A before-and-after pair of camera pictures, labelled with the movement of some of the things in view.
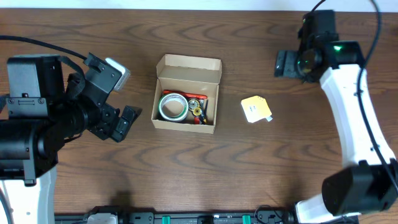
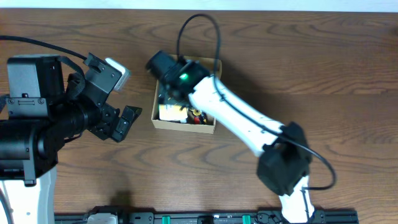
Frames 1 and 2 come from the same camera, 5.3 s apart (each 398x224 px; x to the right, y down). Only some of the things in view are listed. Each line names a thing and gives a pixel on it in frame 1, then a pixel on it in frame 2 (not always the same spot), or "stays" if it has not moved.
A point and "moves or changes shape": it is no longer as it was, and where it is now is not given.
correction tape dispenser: (194, 106) stays
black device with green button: (274, 216) stays
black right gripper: (286, 64) -> (170, 94)
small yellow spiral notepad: (256, 108) moves or changes shape
